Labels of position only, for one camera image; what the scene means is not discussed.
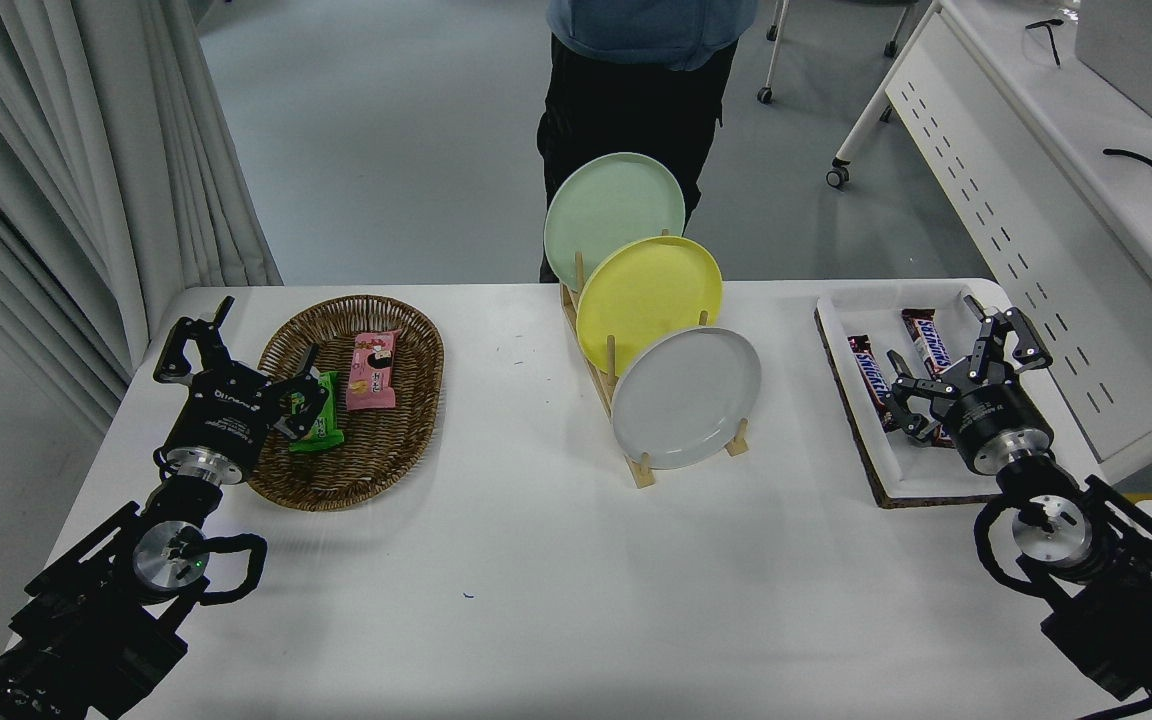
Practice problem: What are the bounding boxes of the grey plate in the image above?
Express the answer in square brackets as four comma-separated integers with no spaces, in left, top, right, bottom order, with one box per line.
[611,327,763,471]

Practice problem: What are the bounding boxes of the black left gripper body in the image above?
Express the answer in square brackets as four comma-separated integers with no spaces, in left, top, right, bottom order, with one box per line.
[161,365,277,473]

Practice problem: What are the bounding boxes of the white desk with perforated panel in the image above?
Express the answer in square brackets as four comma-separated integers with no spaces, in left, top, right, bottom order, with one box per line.
[826,0,1152,486]

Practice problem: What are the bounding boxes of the wooden plate rack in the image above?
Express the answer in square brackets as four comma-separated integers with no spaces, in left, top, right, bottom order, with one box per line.
[560,232,750,489]

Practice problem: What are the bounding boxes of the pale grey curtain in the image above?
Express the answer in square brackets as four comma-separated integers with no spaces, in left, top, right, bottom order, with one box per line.
[0,0,284,441]

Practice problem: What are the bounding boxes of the white tray with cork base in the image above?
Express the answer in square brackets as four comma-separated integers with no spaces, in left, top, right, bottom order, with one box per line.
[814,281,1077,509]

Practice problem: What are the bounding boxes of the pale green plate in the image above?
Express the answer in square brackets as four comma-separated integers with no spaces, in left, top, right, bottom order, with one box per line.
[544,152,686,294]

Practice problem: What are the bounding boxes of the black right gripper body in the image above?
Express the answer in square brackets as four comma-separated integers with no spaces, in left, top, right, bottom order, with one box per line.
[939,380,1053,463]

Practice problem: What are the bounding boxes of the thin black cable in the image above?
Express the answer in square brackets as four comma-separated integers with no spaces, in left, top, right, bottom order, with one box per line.
[1103,148,1152,185]

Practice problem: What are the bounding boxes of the pink snack bar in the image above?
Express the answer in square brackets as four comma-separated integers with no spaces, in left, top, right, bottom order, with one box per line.
[345,330,404,412]

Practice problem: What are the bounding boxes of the brown oval wicker basket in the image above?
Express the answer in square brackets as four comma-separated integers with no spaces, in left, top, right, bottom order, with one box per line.
[248,294,445,513]

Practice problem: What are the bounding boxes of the yellow plate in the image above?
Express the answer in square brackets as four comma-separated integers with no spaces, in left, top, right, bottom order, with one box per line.
[576,235,724,379]

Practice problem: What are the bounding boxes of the person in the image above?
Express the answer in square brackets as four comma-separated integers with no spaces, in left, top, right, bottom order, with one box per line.
[536,0,759,284]

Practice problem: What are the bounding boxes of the green snack bar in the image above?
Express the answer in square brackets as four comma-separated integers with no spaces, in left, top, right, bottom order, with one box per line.
[288,370,346,454]

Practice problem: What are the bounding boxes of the black glasses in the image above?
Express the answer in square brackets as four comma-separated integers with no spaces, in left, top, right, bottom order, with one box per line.
[1025,17,1067,68]

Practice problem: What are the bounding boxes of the silver laptop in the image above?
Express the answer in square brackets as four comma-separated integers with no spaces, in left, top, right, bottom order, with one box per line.
[1074,0,1152,138]

